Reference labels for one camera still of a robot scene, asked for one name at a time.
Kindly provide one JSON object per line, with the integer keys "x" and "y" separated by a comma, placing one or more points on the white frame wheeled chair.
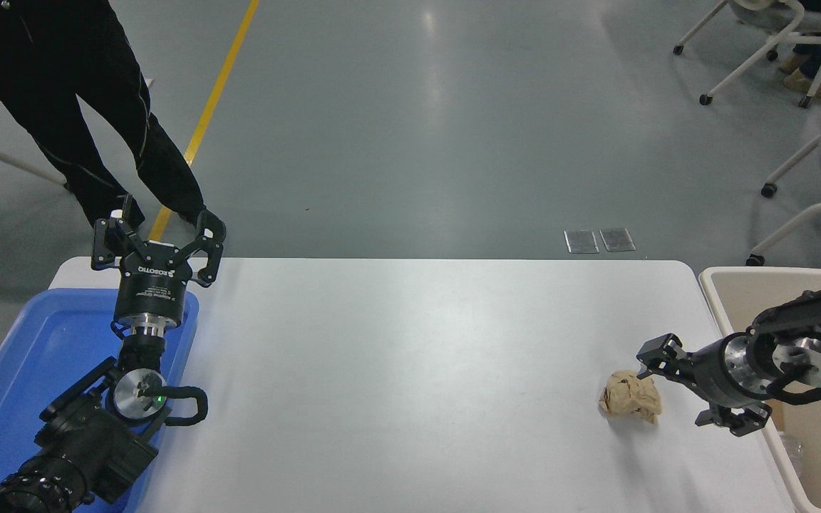
{"x": 752, "y": 60}

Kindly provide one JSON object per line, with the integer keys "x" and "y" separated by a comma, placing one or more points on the standing person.
{"x": 61, "y": 71}

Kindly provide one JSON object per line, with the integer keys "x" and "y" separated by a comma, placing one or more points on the clear crumpled plastic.
{"x": 792, "y": 452}

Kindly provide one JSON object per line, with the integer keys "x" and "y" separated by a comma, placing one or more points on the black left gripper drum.
{"x": 150, "y": 288}

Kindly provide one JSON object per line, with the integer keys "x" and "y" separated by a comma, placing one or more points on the blue plastic tray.
{"x": 33, "y": 356}

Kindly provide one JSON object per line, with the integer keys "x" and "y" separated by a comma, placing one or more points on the brown cardboard piece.
{"x": 776, "y": 417}

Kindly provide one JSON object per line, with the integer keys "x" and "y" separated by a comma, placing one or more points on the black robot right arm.
{"x": 809, "y": 313}

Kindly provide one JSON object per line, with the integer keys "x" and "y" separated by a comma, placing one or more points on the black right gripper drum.
{"x": 713, "y": 374}

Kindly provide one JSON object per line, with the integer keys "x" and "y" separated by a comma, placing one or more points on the tan paper ball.
{"x": 630, "y": 397}

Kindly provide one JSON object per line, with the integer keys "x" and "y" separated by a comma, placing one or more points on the silver floor plate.
{"x": 617, "y": 239}
{"x": 581, "y": 241}

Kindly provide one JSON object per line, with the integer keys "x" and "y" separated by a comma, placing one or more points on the large pale plastic bin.
{"x": 731, "y": 299}

